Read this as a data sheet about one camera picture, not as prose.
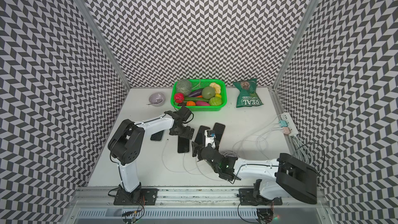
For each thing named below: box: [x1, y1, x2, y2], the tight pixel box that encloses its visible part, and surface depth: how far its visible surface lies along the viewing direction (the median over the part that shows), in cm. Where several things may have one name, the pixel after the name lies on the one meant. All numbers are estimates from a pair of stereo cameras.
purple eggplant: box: [188, 88, 204, 97], surface depth 110 cm
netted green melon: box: [176, 78, 192, 96], surface depth 107 cm
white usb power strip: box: [280, 112, 300, 136], surface depth 98 cm
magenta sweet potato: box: [195, 100, 211, 106], surface depth 105 cm
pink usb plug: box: [282, 127, 293, 135], surface depth 96 cm
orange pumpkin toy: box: [186, 100, 197, 107], surface depth 104 cm
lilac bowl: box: [146, 92, 166, 107], surface depth 110 cm
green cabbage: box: [208, 96, 223, 107], surface depth 101 cm
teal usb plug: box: [278, 120, 290, 128], surface depth 98 cm
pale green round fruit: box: [201, 86, 216, 100], surface depth 109 cm
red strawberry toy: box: [174, 92, 185, 104], surface depth 103 cm
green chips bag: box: [232, 78, 264, 108], surface depth 110 cm
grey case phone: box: [177, 135, 190, 153], surface depth 91 cm
